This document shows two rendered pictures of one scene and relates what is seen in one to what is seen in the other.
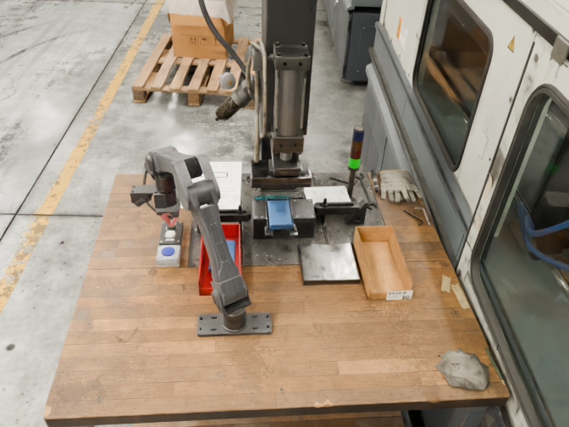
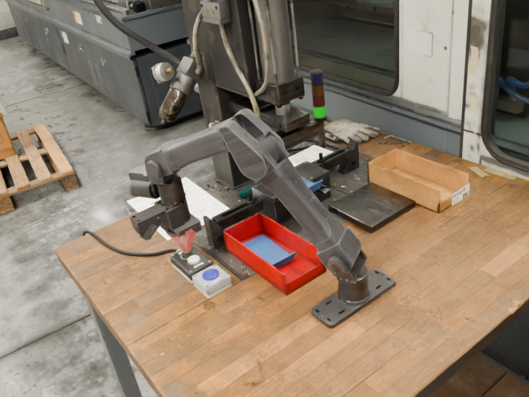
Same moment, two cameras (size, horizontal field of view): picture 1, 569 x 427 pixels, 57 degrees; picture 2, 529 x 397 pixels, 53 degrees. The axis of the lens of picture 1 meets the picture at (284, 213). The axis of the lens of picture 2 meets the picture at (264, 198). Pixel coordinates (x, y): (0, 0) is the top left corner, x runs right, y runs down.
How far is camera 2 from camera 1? 0.76 m
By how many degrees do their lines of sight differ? 23
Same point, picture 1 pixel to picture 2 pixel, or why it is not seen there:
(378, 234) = (387, 162)
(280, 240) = not seen: hidden behind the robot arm
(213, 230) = (301, 187)
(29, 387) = not seen: outside the picture
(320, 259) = (363, 205)
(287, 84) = (277, 14)
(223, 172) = not seen: hidden behind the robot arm
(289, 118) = (286, 56)
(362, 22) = (148, 64)
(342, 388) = (512, 284)
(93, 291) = (161, 360)
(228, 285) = (345, 243)
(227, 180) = (190, 197)
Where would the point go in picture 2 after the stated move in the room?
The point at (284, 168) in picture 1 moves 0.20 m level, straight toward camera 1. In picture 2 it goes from (294, 119) to (343, 142)
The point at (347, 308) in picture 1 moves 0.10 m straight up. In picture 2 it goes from (431, 228) to (433, 194)
